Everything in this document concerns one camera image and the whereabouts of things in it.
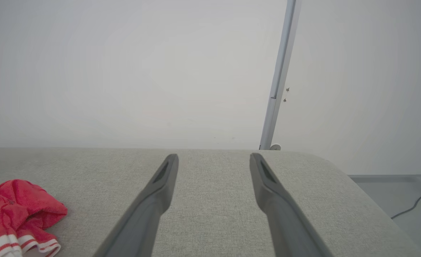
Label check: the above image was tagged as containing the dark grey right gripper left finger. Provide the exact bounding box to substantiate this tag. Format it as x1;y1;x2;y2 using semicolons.
93;154;179;257

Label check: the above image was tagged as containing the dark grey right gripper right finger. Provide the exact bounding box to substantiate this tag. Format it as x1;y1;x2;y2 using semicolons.
250;153;334;257

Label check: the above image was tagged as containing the red basketball jersey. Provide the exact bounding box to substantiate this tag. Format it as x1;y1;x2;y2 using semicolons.
0;179;68;257

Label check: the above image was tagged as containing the grey fabric sofa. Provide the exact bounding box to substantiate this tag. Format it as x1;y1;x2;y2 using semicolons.
0;147;421;257

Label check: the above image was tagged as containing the grey metal pole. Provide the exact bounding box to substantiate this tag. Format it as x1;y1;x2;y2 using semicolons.
259;0;302;150

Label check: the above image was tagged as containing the grey floor cable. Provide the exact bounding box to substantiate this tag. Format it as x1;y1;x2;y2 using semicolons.
391;191;421;219

